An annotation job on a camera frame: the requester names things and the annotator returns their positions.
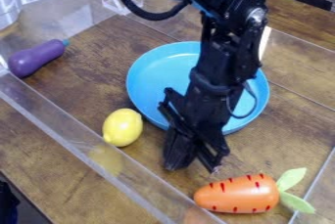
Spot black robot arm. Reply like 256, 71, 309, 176
158, 0, 266, 171

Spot yellow toy lemon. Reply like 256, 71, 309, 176
102, 109, 142, 147

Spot blue round plate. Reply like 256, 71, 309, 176
126, 41, 269, 134

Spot purple toy eggplant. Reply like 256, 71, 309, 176
8, 39, 69, 78

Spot orange toy carrot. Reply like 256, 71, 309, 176
194, 167, 315, 214

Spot clear acrylic barrier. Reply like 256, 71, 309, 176
0, 0, 335, 224

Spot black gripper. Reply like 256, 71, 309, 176
158, 68, 244, 173

